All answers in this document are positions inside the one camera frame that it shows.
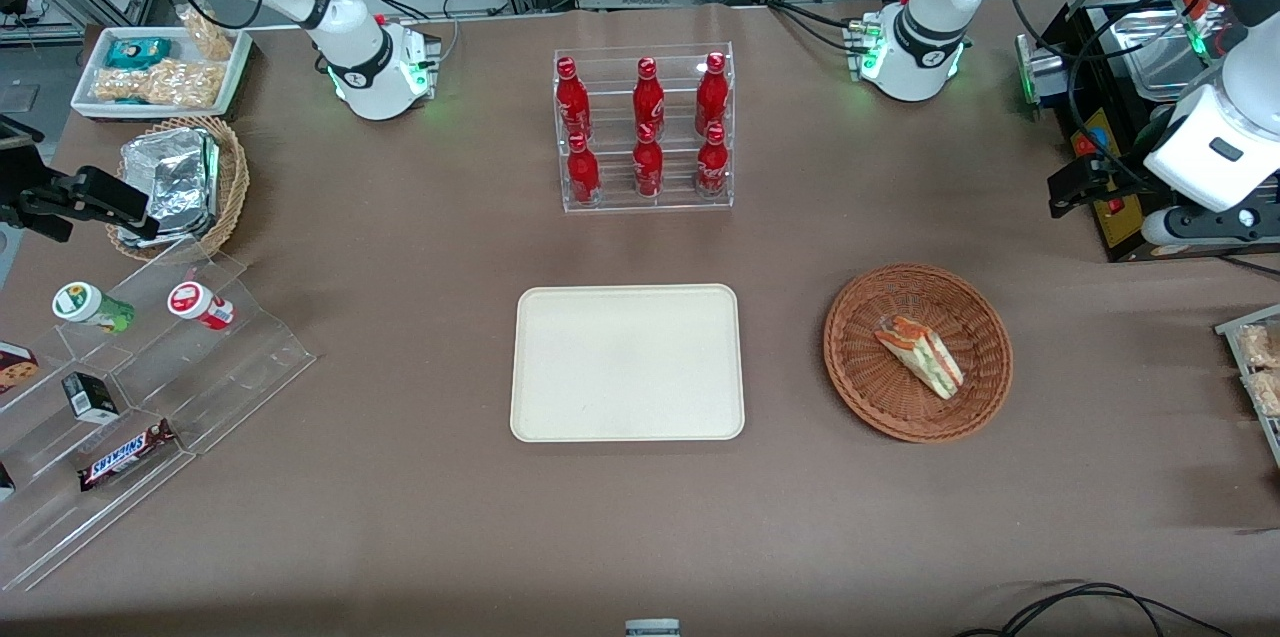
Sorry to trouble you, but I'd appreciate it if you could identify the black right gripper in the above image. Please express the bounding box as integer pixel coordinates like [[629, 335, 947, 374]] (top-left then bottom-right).
[[0, 147, 162, 244]]

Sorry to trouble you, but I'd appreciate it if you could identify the triangular sandwich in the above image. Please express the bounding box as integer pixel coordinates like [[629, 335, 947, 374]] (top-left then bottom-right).
[[874, 315, 965, 401]]

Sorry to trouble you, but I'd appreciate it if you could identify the shiny metal tray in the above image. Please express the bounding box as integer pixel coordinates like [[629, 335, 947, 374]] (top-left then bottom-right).
[[1118, 12, 1233, 104]]

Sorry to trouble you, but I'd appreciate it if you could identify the light tan wicker basket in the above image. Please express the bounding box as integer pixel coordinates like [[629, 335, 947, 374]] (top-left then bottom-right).
[[108, 115, 250, 262]]

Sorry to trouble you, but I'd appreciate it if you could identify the tray of snacks right edge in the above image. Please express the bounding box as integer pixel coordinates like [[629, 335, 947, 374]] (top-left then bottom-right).
[[1214, 304, 1280, 468]]

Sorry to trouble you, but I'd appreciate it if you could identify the brown round wicker basket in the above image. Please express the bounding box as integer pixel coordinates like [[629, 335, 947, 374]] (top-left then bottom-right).
[[823, 263, 1014, 444]]

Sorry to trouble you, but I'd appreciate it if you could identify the cream plastic tray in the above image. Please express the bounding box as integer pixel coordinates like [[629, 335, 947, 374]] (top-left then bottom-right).
[[510, 284, 746, 443]]

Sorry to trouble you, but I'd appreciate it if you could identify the green yogurt cup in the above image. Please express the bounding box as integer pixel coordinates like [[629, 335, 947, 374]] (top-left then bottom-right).
[[52, 282, 135, 334]]

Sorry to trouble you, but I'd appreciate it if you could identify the green lit metal device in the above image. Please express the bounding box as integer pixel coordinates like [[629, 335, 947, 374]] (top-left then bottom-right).
[[1015, 35, 1069, 110]]

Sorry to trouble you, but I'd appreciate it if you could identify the black control box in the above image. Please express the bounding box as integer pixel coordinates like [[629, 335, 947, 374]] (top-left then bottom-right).
[[1060, 2, 1280, 264]]

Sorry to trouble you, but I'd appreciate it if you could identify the white rectangular snack bin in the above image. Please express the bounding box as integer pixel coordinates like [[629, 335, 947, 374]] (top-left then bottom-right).
[[70, 25, 253, 121]]

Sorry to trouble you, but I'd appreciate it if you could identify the red yogurt cup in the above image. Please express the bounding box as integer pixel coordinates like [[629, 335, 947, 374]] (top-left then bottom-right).
[[167, 282, 235, 330]]

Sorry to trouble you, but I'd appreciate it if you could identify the large clear peanut bag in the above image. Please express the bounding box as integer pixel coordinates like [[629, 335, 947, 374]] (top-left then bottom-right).
[[92, 59, 223, 109]]

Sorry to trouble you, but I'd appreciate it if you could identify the teal snack packet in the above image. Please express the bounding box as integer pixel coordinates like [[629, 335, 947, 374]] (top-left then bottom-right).
[[105, 37, 173, 71]]

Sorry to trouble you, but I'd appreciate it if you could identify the brown cookie box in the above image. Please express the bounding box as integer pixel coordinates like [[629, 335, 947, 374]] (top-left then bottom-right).
[[0, 342, 41, 396]]

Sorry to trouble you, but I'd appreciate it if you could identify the small black carton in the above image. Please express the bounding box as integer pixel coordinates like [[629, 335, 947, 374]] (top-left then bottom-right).
[[62, 372, 121, 424]]

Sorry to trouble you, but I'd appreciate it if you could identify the small clear snack bag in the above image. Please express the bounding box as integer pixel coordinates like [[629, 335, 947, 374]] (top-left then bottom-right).
[[177, 5, 237, 62]]

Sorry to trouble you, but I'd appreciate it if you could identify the clear acrylic stepped shelf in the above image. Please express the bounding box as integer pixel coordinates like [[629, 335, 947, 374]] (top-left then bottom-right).
[[0, 237, 317, 593]]

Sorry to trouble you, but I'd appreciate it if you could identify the Snickers chocolate bar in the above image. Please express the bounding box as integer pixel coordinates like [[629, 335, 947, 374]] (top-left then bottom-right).
[[78, 419, 178, 492]]

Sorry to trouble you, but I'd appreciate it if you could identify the red cola bottle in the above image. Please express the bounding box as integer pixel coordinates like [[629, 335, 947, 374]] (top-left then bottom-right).
[[556, 57, 591, 140], [568, 132, 601, 207], [633, 57, 665, 133], [696, 52, 729, 130], [633, 123, 664, 199], [697, 122, 729, 200]]

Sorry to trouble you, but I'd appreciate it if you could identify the clear acrylic bottle rack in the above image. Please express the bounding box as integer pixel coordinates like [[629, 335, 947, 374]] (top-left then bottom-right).
[[553, 42, 736, 214]]

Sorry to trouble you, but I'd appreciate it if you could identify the black floor cable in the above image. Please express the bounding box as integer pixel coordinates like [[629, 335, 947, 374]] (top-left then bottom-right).
[[950, 581, 1233, 637]]

